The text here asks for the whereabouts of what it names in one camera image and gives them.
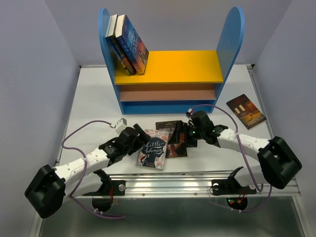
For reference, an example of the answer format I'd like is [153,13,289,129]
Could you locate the Little Women book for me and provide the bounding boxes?
[137,129,169,170]

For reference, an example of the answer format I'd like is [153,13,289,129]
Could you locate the Edward Tulane book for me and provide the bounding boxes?
[226,94,267,129]

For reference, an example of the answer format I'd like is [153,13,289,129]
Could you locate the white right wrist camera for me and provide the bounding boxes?
[186,108,196,120]

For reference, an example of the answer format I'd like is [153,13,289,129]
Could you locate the Jane Eyre book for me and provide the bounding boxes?
[115,14,149,75]

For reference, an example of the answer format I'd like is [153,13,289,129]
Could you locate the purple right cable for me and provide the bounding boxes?
[192,104,273,213]

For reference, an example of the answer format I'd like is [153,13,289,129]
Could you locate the Animal Farm book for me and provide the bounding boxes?
[106,14,130,75]

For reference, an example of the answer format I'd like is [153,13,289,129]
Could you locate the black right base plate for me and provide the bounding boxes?
[209,179,257,196]

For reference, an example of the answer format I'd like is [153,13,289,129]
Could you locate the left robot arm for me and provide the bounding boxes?
[24,124,150,219]

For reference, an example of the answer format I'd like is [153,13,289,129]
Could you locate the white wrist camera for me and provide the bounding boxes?
[186,108,196,120]
[110,118,127,135]

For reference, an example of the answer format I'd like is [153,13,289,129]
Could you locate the aluminium mounting rail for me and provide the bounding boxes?
[104,169,301,198]

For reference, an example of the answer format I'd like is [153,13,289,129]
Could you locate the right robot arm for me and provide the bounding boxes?
[171,111,302,196]

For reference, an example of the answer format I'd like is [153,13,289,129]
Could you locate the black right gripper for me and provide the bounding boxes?
[167,121,204,148]

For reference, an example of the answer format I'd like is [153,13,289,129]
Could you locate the A Tale of Two Cities book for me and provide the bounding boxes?
[106,14,137,76]

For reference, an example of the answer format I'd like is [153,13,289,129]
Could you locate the Three Days to See book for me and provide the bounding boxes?
[156,120,187,158]

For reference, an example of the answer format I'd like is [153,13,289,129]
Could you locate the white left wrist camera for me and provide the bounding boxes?
[110,118,127,135]

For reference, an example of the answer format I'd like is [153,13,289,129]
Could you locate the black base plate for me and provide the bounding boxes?
[83,180,126,197]
[209,179,257,196]

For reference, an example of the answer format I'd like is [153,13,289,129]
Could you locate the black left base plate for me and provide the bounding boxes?
[83,180,126,197]

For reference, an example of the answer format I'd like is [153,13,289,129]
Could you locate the blue wooden bookshelf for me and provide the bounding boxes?
[98,6,245,115]

